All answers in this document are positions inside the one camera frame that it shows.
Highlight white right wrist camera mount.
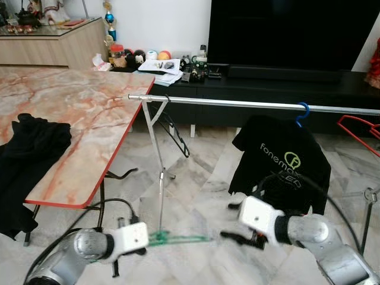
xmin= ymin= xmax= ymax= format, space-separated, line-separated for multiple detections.
xmin=237 ymin=195 xmax=286 ymax=245

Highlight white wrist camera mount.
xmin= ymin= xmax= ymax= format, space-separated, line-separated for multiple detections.
xmin=106 ymin=218 xmax=149 ymax=265
xmin=237 ymin=195 xmax=286 ymax=245

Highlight dark teapot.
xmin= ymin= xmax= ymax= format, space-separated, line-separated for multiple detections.
xmin=15 ymin=9 xmax=42 ymax=26

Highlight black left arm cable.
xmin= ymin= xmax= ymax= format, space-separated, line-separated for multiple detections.
xmin=24 ymin=198 xmax=140 ymax=280

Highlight white robed figurine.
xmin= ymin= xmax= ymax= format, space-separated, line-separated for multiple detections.
xmin=30 ymin=0 xmax=71 ymax=24

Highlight green plastic hanger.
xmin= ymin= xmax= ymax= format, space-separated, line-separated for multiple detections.
xmin=145 ymin=229 xmax=211 ymax=248

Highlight plain black garment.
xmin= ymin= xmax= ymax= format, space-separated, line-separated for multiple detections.
xmin=0 ymin=113 xmax=72 ymax=238

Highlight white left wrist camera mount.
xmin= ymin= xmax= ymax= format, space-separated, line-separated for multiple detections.
xmin=106 ymin=218 xmax=149 ymax=265

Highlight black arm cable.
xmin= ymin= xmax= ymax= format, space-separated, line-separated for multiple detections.
xmin=252 ymin=172 xmax=360 ymax=250
xmin=24 ymin=198 xmax=140 ymax=280

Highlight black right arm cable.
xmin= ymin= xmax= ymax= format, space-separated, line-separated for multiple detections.
xmin=252 ymin=172 xmax=360 ymax=250

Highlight pink tissue box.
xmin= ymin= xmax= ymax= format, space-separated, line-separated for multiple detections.
xmin=92 ymin=52 xmax=112 ymax=72

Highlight silver clothes rack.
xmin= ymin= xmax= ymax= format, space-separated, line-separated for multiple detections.
xmin=128 ymin=94 xmax=380 ymax=256

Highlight black flat television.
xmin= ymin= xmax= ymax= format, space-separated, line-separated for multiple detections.
xmin=207 ymin=0 xmax=380 ymax=73

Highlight black electronic gadgets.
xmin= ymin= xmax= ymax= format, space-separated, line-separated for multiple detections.
xmin=180 ymin=55 xmax=223 ymax=84

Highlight red plastic hanger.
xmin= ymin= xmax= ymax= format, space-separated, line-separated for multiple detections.
xmin=337 ymin=115 xmax=380 ymax=158

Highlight blue plastic hanger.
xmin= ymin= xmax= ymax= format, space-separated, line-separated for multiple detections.
xmin=295 ymin=102 xmax=311 ymax=128

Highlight black soundbar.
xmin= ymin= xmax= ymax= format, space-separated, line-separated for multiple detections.
xmin=227 ymin=64 xmax=344 ymax=84

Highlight black wire hanger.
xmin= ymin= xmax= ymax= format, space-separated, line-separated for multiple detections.
xmin=153 ymin=98 xmax=192 ymax=159

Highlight black fonemax T-shirt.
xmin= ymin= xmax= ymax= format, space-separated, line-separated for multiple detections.
xmin=229 ymin=115 xmax=332 ymax=216

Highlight blue gold trophy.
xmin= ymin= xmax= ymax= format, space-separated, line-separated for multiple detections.
xmin=102 ymin=0 xmax=118 ymax=43

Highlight marble-pattern table red edge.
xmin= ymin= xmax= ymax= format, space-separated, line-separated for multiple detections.
xmin=0 ymin=65 xmax=156 ymax=247

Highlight white paper stack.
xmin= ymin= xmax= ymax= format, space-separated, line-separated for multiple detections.
xmin=137 ymin=58 xmax=185 ymax=87

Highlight black round figurine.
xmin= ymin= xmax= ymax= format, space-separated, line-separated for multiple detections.
xmin=135 ymin=50 xmax=148 ymax=67
xmin=125 ymin=50 xmax=138 ymax=67

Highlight red laughing Buddha statue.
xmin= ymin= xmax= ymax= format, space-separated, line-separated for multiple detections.
xmin=367 ymin=39 xmax=380 ymax=88

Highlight light wooden sideboard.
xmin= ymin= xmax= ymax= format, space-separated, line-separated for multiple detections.
xmin=0 ymin=17 xmax=109 ymax=71

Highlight black TV console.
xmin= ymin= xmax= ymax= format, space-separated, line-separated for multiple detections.
xmin=125 ymin=62 xmax=380 ymax=137

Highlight red-lidded snack jar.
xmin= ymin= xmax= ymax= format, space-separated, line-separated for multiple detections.
xmin=110 ymin=44 xmax=126 ymax=69

